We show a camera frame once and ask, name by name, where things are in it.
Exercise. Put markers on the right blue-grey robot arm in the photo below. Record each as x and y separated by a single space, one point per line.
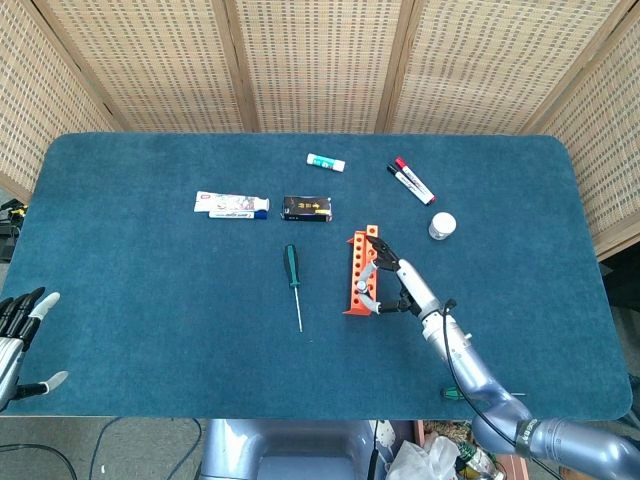
465 365

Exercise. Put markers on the black equipment beside table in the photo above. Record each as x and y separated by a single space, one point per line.
10 235

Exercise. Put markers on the blue-grey robot torso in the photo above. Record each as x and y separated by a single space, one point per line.
300 450

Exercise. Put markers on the white toothpaste tube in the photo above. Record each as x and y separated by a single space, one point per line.
225 201

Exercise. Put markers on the blue table cloth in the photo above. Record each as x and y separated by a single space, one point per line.
150 325

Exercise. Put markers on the long green black screwdriver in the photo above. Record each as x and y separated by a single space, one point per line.
291 265

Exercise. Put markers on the orange tube rack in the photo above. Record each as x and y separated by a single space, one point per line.
356 260

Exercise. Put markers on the white green glue stick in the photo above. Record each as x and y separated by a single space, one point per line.
325 162

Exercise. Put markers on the white marker with red cap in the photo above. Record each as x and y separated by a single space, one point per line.
401 162

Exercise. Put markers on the white plastic bag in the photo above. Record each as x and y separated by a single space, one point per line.
425 460

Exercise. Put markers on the black rectangular box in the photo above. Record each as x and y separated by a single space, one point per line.
305 207

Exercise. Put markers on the pink box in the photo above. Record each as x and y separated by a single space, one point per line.
515 467

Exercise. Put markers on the woven wooden folding screen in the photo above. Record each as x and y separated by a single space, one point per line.
320 65

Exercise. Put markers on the white marker with black cap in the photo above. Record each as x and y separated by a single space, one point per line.
391 169

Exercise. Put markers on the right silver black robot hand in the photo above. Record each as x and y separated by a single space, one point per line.
417 287

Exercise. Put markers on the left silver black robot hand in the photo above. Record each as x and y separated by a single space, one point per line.
10 360

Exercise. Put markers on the small white jar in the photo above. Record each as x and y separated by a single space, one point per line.
442 225

